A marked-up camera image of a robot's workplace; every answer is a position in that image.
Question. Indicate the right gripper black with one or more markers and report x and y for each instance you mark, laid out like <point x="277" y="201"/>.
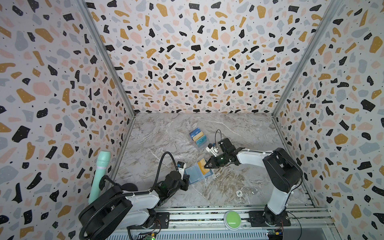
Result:
<point x="216" y="160"/>

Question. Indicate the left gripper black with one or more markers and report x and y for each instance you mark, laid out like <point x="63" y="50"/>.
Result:
<point x="186" y="182"/>

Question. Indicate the gold yellow credit card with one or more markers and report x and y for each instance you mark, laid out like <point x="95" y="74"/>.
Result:
<point x="201" y="165"/>

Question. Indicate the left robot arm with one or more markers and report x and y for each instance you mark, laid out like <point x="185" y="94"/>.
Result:
<point x="125" y="206"/>

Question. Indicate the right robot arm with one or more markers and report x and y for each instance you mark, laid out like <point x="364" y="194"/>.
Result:
<point x="284" y="172"/>

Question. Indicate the white poker chip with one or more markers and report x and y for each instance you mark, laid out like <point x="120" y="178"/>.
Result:
<point x="239" y="194"/>

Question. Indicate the green push button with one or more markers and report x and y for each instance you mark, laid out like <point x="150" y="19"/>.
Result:
<point x="232" y="220"/>

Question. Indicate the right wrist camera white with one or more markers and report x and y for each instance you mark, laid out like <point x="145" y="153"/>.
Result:
<point x="211" y="148"/>

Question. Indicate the mint green cylinder handle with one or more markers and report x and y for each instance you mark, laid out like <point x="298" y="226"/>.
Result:
<point x="102" y="164"/>

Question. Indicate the aluminium front rail frame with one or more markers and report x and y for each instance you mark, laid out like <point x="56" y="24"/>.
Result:
<point x="303" y="222"/>

